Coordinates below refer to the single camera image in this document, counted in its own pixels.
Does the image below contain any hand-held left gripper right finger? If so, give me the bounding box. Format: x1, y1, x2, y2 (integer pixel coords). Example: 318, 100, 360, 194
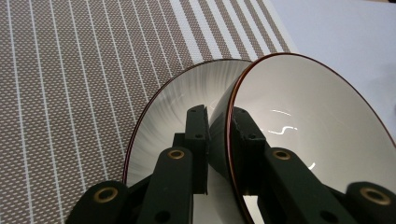
232, 106, 272, 197

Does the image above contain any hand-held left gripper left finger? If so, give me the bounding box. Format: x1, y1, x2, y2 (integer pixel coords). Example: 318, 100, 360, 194
172, 105, 210, 195

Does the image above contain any white plate with dark rim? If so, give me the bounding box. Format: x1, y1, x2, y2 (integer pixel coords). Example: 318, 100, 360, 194
121, 58, 260, 224

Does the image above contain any white bowl with dark rim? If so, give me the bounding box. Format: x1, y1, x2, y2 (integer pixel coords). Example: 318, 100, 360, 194
207, 51, 396, 224

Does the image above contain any brown white striped placemat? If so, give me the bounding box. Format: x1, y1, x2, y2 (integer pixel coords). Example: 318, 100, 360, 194
0, 0, 300, 224

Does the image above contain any light blue table mat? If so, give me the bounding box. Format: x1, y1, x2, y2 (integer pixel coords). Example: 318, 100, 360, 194
270, 0, 396, 141

